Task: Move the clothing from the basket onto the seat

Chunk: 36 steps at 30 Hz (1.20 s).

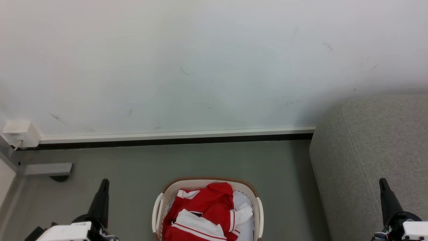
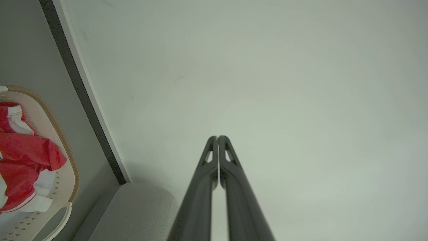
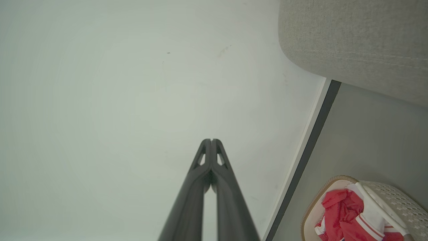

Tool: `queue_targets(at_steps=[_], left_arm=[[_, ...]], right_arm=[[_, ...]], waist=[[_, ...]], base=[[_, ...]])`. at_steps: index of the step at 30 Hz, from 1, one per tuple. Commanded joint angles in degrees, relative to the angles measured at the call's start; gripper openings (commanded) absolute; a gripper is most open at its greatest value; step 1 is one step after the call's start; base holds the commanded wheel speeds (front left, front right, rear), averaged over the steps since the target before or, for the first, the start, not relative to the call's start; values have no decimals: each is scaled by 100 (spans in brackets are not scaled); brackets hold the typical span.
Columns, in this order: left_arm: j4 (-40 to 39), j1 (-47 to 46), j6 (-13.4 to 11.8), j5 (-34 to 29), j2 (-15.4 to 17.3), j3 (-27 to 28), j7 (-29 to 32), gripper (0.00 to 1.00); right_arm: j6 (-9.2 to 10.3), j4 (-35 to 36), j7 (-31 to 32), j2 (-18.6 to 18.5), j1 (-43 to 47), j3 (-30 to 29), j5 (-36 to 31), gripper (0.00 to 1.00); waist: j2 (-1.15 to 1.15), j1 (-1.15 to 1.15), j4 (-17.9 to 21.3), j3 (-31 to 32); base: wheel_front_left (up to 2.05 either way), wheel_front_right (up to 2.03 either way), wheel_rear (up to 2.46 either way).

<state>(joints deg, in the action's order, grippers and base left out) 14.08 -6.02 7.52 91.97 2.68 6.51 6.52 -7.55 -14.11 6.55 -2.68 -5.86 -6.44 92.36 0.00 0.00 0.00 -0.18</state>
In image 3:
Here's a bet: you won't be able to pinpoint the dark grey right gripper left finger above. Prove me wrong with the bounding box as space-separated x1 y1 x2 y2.
158 139 212 241

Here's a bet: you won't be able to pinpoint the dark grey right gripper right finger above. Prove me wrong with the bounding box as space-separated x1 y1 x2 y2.
211 139 261 241

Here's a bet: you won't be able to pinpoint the red clothing white striped cuffs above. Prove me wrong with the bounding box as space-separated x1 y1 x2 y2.
314 189 406 241

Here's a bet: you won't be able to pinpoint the white laundry basket brown rim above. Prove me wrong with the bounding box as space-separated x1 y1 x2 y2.
301 175 428 241

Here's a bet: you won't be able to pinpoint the white and dark baseboard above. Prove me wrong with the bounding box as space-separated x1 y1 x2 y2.
262 79 342 241

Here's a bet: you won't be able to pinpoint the grey fabric sofa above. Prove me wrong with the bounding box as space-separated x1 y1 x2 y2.
278 0 428 107

